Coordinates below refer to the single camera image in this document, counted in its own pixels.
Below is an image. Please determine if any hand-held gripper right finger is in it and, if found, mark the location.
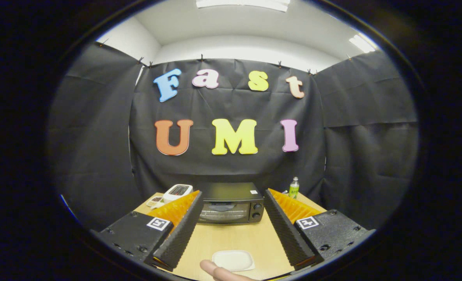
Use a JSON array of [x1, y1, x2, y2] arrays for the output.
[[263, 189, 375, 271]]

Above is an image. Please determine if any white plate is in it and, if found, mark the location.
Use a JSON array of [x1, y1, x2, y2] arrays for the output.
[[211, 250, 255, 272]]

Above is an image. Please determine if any black toaster oven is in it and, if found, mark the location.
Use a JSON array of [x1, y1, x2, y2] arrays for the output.
[[197, 182, 265, 224]]

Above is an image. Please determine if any small ceiling light panel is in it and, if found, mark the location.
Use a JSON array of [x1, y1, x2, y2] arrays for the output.
[[349, 34, 376, 53]]

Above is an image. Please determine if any white toaster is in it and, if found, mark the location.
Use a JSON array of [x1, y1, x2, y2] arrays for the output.
[[146, 184, 193, 208]]

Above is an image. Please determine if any long ceiling light panel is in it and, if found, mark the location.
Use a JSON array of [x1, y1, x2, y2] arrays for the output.
[[196, 0, 290, 12]]

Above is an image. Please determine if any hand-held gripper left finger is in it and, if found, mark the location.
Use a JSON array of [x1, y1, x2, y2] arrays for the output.
[[90, 190, 204, 272]]

